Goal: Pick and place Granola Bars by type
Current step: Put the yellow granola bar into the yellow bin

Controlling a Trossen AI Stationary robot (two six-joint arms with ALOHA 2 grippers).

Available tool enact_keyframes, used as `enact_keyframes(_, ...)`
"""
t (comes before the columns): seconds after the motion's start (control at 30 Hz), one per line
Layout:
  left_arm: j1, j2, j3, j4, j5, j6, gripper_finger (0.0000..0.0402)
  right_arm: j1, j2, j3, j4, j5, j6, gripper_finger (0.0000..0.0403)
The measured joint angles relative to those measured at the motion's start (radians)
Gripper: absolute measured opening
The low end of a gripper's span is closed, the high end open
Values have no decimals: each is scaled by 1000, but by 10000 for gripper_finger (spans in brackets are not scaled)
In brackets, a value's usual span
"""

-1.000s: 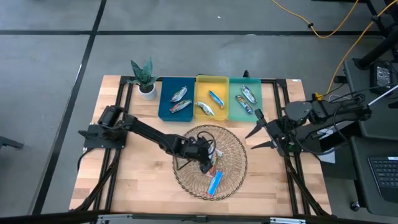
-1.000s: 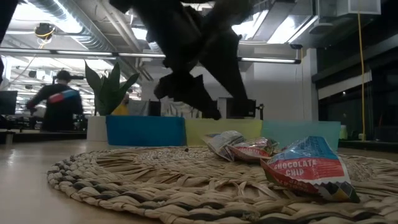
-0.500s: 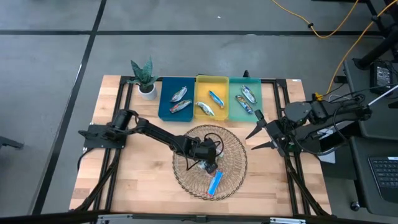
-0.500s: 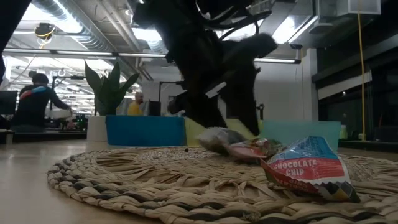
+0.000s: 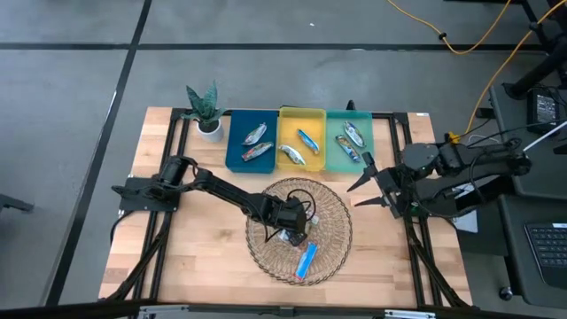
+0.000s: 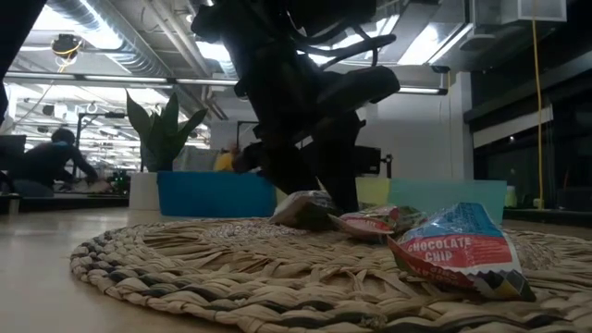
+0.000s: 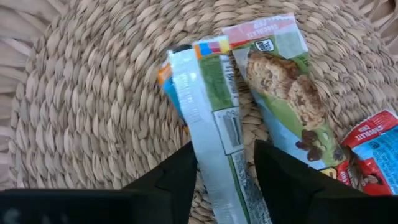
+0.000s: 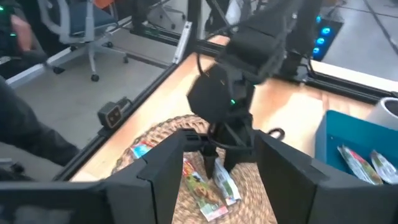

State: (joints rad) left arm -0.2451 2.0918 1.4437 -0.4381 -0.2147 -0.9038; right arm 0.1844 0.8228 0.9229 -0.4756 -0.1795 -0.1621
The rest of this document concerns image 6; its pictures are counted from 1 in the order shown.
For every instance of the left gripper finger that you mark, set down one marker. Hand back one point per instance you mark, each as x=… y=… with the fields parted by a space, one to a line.
x=342 y=162
x=287 y=162

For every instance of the granola bar orange white wrapper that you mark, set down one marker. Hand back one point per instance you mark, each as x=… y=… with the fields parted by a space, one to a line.
x=300 y=205

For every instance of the granola bar red green wrapper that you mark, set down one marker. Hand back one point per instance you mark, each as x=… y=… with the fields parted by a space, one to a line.
x=374 y=222

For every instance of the chocolate chip granola bar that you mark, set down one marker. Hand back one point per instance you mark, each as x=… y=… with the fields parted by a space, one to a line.
x=458 y=254

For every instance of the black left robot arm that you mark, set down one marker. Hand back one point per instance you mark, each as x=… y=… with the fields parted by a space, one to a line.
x=14 y=37

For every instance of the black computer case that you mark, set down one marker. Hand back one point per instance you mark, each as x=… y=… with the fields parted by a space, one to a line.
x=369 y=161

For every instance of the yellow plastic bin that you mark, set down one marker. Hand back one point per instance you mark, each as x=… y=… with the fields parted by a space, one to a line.
x=372 y=192

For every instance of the black tripod stand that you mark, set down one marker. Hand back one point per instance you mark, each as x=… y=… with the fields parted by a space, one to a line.
x=389 y=164

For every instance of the person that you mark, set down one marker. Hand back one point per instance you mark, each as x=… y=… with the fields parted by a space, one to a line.
x=224 y=162
x=46 y=162

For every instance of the blue plastic bin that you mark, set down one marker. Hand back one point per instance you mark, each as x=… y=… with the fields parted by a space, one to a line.
x=213 y=194

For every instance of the grey cloth cover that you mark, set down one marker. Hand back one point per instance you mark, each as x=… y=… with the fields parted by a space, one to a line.
x=199 y=159

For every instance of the green plastic bin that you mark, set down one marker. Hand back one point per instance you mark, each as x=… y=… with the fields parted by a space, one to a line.
x=453 y=192

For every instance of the green snake plant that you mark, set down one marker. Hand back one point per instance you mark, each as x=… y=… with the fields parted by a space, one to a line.
x=162 y=139

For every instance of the long ceiling light bar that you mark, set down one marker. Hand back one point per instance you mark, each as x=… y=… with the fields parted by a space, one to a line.
x=139 y=79

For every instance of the round woven straw placemat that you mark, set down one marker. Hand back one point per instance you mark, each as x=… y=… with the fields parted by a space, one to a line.
x=208 y=277

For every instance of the white plant pot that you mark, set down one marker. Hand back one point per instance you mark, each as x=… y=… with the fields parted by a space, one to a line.
x=143 y=190

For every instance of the black monitor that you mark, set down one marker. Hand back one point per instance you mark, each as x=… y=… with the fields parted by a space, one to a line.
x=9 y=148

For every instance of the black gantry frame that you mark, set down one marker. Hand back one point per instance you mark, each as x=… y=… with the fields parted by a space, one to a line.
x=245 y=123
x=99 y=114

